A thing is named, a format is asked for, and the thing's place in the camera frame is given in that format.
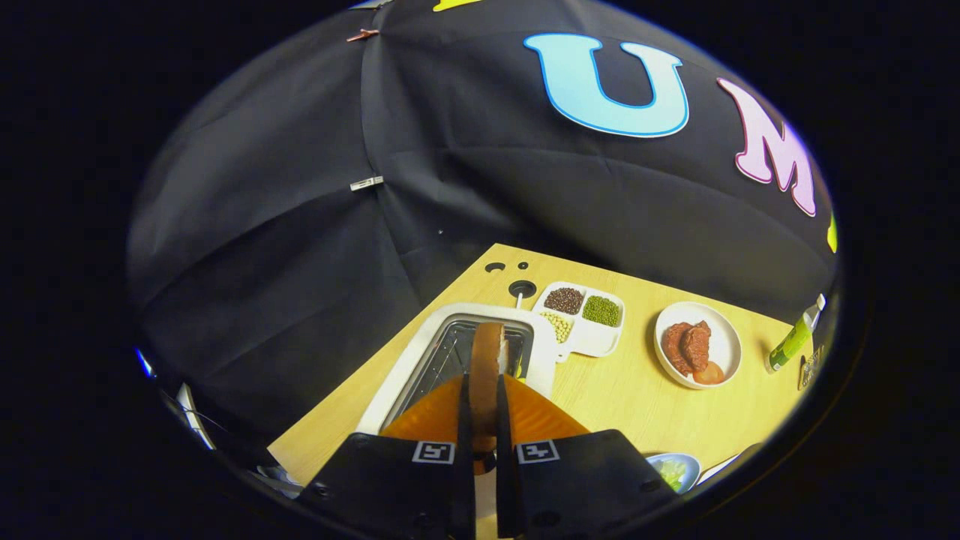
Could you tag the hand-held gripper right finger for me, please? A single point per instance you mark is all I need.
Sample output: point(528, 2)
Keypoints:
point(504, 450)

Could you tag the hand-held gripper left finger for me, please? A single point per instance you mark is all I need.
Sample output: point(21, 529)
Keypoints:
point(465, 450)

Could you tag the brown crust bread slice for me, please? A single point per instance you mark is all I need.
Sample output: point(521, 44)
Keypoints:
point(486, 375)

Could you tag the green lettuce leaf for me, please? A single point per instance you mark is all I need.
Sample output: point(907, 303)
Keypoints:
point(671, 474)

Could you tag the white toaster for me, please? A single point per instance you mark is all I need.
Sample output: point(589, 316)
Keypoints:
point(544, 360)

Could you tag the pile of yellow beans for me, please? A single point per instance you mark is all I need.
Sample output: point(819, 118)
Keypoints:
point(556, 326)

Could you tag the white divided tray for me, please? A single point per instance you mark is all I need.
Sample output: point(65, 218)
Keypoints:
point(596, 341)

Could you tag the pile of dark red beans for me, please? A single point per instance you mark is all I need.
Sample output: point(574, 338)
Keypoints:
point(563, 301)

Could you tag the pile of green beans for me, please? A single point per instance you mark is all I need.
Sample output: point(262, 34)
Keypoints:
point(601, 310)

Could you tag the blue round plate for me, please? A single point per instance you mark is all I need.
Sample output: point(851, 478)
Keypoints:
point(694, 469)

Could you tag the small brown meat piece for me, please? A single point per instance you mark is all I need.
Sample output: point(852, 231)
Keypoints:
point(673, 349)

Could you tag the white square plate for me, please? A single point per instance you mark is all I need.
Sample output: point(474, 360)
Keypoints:
point(718, 469)

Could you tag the orange carrot slice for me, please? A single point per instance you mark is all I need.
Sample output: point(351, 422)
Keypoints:
point(709, 373)

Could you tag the large brown meat piece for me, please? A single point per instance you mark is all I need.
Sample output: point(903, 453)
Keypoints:
point(696, 345)

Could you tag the cream round plate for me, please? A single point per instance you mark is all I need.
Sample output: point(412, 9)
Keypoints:
point(724, 341)

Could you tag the black backdrop cloth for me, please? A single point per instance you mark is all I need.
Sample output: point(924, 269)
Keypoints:
point(300, 225)

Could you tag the silver cloth clip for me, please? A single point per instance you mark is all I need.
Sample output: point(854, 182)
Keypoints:
point(367, 183)

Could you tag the green label drink bottle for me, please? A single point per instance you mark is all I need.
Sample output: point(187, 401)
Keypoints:
point(791, 341)

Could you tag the pink cloth clip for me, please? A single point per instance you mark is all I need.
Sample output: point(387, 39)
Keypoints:
point(363, 34)

